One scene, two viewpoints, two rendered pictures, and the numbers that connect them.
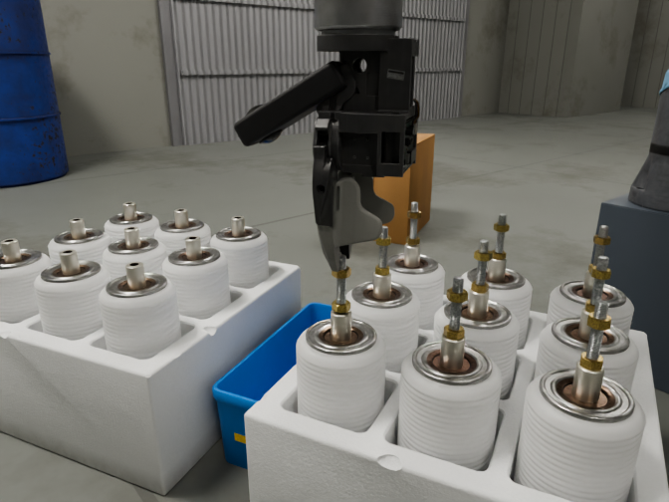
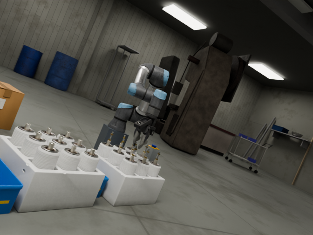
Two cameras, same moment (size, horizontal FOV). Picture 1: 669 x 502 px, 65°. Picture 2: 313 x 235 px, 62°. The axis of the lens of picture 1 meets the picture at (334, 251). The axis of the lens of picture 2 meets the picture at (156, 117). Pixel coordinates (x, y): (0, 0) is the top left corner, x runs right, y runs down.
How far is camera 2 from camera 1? 1.49 m
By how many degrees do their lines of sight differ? 77
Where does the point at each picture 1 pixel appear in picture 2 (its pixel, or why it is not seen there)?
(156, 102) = not seen: outside the picture
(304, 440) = (133, 178)
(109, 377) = (95, 177)
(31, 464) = (60, 213)
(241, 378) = not seen: hidden behind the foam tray
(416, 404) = (144, 169)
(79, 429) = (75, 196)
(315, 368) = (134, 165)
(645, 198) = (116, 128)
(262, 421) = (128, 177)
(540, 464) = (153, 173)
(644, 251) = (115, 139)
